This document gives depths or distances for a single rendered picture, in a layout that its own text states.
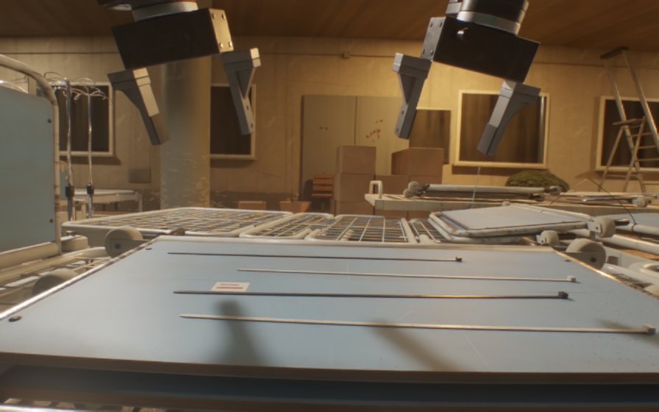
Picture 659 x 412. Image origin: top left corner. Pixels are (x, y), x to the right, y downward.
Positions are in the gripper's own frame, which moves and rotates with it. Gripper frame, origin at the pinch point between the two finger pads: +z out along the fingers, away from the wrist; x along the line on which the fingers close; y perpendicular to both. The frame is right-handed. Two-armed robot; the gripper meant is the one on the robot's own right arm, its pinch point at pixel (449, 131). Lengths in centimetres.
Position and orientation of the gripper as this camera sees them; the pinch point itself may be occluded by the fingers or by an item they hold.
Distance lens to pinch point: 51.1
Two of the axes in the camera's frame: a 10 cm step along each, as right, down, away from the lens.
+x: 9.7, 1.3, 1.9
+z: -2.0, 8.7, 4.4
